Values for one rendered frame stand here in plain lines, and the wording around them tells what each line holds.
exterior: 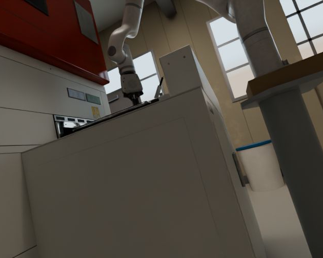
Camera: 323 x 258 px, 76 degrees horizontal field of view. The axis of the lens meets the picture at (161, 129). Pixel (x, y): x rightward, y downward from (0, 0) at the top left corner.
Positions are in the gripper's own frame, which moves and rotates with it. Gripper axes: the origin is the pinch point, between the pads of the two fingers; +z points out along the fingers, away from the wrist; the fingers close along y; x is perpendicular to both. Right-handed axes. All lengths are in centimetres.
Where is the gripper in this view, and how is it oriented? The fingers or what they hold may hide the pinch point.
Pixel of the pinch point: (135, 103)
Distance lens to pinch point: 106.3
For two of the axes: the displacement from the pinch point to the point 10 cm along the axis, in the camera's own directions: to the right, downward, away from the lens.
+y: 9.0, -1.9, 3.9
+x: -3.4, 2.3, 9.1
